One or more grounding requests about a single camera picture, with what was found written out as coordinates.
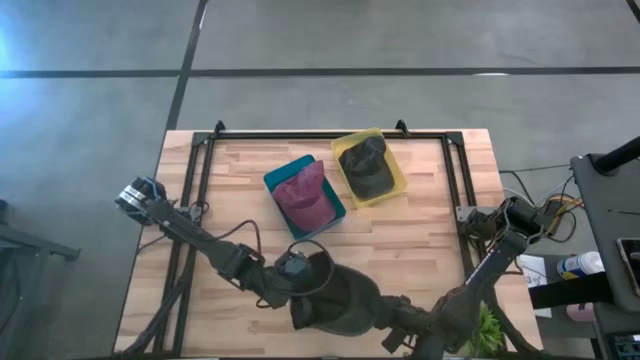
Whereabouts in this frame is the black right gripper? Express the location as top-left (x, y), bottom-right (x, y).
top-left (373, 295), bottom-right (435, 343)

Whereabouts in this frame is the dark grey baseball cap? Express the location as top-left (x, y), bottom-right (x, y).
top-left (289, 251), bottom-right (389, 338)
top-left (338, 135), bottom-right (397, 200)

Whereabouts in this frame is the maroon baseball cap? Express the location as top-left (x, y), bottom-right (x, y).
top-left (271, 159), bottom-right (338, 233)

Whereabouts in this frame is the small green potted plant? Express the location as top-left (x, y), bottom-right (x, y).
top-left (465, 301), bottom-right (506, 358)

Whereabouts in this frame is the blue plastic bin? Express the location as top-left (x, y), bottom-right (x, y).
top-left (262, 153), bottom-right (348, 242)

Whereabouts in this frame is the yellow plastic bin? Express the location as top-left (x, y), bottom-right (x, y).
top-left (330, 127), bottom-right (408, 210)

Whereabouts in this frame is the white paper sheet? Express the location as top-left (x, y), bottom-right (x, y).
top-left (517, 253), bottom-right (554, 319)

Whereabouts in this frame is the pink object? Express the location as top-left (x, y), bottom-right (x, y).
top-left (565, 302), bottom-right (597, 323)

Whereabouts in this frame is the white spray can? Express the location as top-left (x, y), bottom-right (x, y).
top-left (556, 251), bottom-right (606, 281)

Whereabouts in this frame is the grey side desk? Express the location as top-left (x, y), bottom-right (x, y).
top-left (570, 152), bottom-right (640, 314)

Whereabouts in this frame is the grey metal stand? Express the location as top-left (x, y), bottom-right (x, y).
top-left (0, 198), bottom-right (82, 263)

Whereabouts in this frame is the black pole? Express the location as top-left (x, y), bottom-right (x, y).
top-left (593, 136), bottom-right (640, 176)

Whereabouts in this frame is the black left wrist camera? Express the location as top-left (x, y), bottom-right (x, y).
top-left (276, 249), bottom-right (309, 277)

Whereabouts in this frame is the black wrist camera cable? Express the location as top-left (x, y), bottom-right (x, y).
top-left (255, 239), bottom-right (336, 309)

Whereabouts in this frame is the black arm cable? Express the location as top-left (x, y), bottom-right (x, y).
top-left (197, 199), bottom-right (264, 259)

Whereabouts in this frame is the black aluminium table frame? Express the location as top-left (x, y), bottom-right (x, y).
top-left (119, 119), bottom-right (542, 358)

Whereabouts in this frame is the black strap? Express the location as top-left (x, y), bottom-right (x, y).
top-left (528, 272), bottom-right (616, 310)

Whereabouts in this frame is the thin black cable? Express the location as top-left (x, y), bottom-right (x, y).
top-left (499, 162), bottom-right (574, 176)

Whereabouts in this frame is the yellow cable coil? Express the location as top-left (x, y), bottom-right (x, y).
top-left (544, 195), bottom-right (585, 239)

